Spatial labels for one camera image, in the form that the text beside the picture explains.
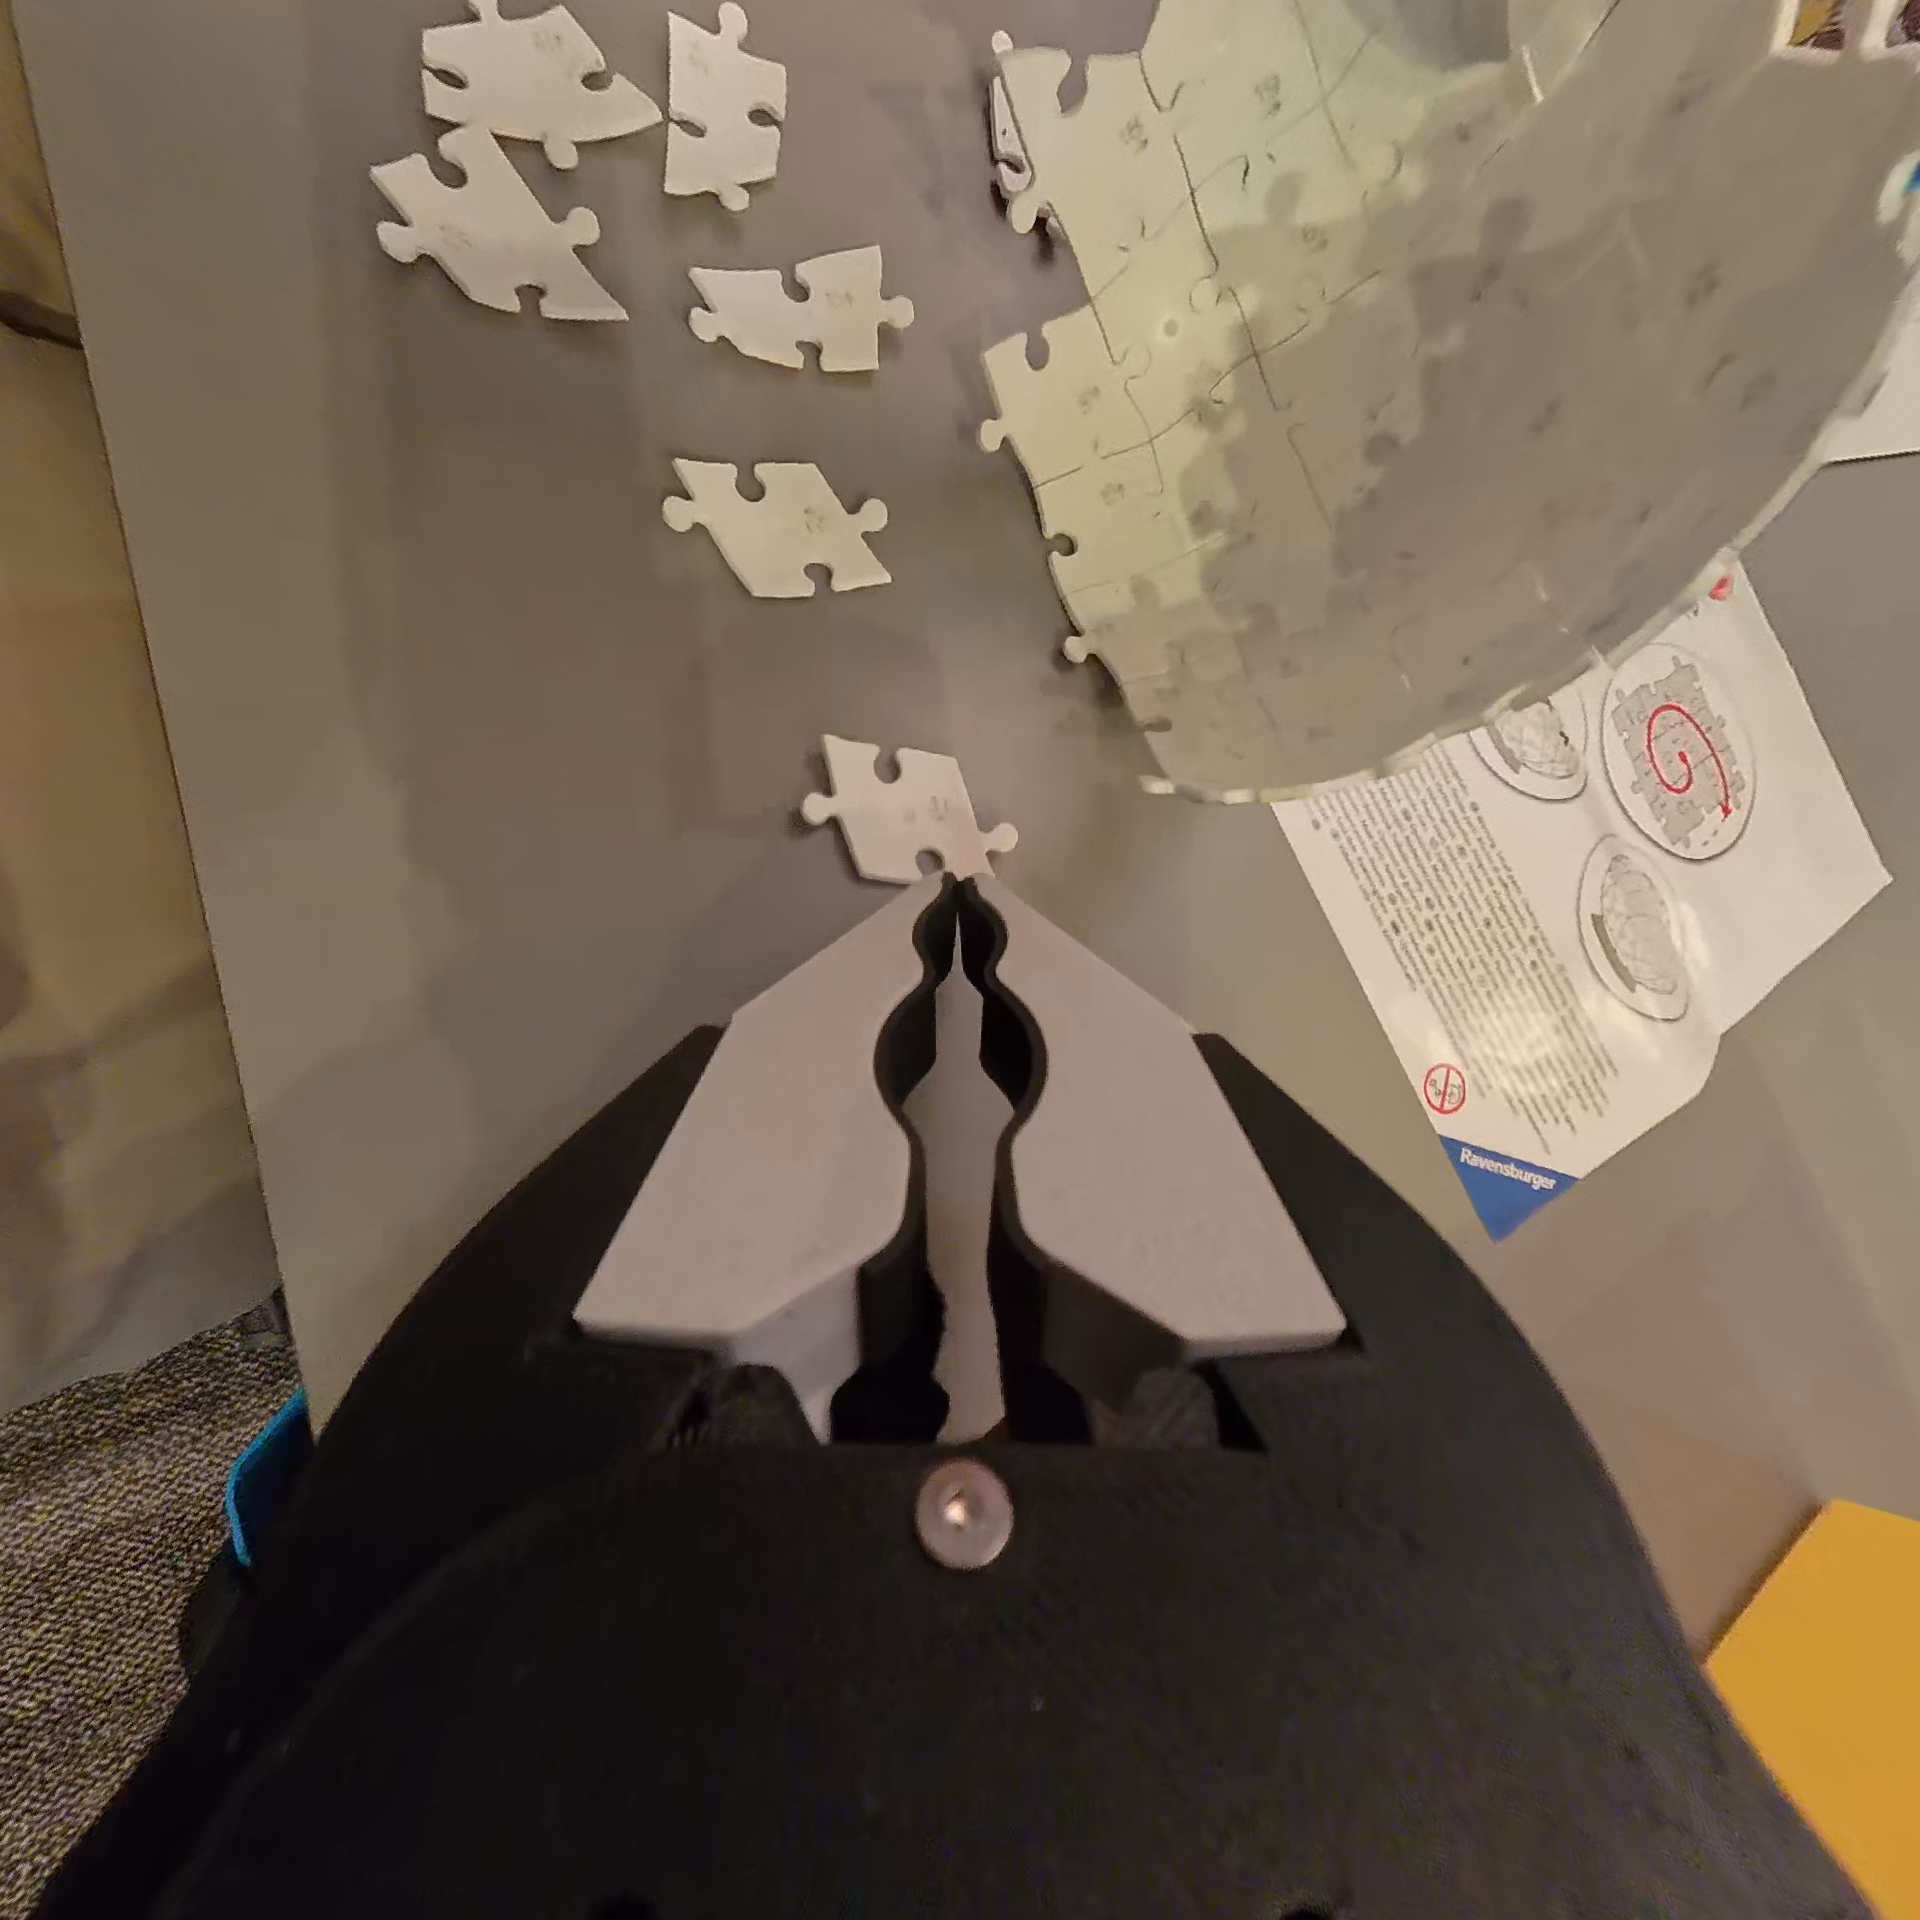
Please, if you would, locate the blue object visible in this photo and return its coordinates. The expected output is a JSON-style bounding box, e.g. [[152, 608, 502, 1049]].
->
[[219, 1383, 313, 1569]]

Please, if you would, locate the yellow box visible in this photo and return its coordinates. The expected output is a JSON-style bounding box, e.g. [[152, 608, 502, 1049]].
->
[[1704, 1500, 1920, 1920]]

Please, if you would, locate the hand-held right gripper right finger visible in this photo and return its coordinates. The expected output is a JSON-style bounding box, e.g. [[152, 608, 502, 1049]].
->
[[958, 874, 1348, 1444]]

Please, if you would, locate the white puzzle piece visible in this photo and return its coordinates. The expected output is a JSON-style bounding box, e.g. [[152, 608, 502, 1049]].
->
[[801, 735, 1020, 888]]

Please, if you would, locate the partly built puzzle ball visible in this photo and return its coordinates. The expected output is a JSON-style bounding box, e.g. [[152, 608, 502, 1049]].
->
[[979, 0, 1920, 805]]

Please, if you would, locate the printed instruction leaflet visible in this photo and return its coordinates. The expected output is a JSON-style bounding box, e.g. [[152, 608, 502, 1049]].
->
[[1272, 556, 1894, 1243]]

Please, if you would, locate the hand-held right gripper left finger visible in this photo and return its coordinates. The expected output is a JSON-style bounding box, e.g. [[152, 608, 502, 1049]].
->
[[571, 872, 962, 1444]]

